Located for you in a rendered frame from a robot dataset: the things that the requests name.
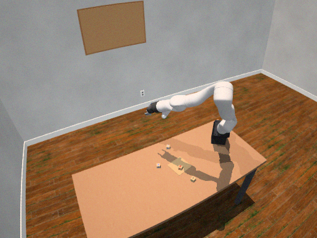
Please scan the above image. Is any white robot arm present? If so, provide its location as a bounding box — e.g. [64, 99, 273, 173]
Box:
[162, 82, 237, 134]

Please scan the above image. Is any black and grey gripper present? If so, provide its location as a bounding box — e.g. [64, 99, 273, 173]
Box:
[144, 101, 171, 119]

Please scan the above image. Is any tan flat mat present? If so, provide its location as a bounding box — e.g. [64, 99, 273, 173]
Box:
[168, 157, 192, 175]

